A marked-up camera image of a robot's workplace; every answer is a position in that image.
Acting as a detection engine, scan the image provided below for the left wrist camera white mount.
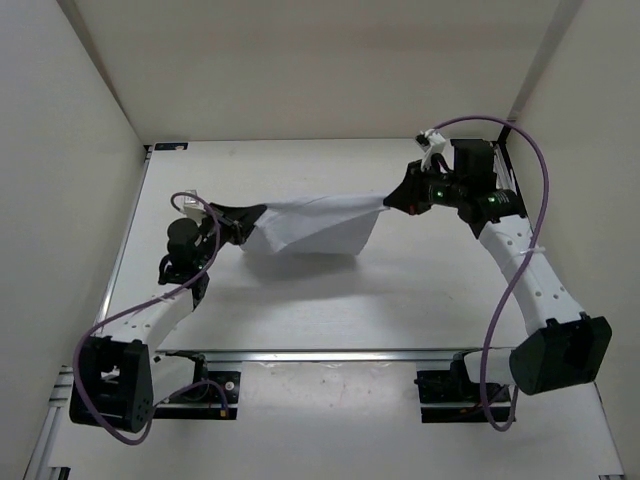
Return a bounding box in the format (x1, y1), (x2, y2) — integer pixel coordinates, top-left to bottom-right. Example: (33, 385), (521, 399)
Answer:
(180, 190), (206, 222)

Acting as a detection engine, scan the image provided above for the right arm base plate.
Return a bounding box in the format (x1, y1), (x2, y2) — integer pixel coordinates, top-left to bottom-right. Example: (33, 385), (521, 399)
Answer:
(414, 370), (488, 424)

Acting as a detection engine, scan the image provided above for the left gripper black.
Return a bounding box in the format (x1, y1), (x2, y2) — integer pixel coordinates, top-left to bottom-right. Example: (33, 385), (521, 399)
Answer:
(193, 202), (265, 268)

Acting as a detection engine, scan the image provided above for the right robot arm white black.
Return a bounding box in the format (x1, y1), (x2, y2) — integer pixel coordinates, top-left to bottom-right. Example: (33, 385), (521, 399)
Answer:
(383, 133), (612, 400)

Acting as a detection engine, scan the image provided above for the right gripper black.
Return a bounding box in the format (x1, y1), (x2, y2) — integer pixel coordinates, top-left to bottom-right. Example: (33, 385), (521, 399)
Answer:
(384, 159), (466, 216)

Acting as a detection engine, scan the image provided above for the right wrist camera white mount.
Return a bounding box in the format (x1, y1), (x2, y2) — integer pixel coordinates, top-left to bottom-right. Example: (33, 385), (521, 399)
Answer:
(414, 129), (447, 171)

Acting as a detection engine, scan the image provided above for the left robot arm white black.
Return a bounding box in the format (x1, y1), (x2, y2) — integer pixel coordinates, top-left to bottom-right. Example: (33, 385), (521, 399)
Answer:
(69, 203), (267, 439)

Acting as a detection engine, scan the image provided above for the white front cover board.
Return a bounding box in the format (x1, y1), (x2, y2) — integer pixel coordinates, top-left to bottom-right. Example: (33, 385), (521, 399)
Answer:
(50, 362), (623, 479)

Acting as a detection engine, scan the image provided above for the white skirt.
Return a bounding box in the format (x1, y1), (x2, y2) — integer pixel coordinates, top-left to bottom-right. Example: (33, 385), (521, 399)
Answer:
(241, 194), (388, 256)

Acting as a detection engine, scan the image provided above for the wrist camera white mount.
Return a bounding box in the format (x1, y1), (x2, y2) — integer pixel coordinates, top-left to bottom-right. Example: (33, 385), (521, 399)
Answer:
(180, 190), (206, 222)
(414, 129), (447, 171)

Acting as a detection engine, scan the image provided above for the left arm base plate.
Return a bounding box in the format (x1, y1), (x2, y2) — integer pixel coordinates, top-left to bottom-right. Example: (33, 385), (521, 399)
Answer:
(154, 363), (242, 421)

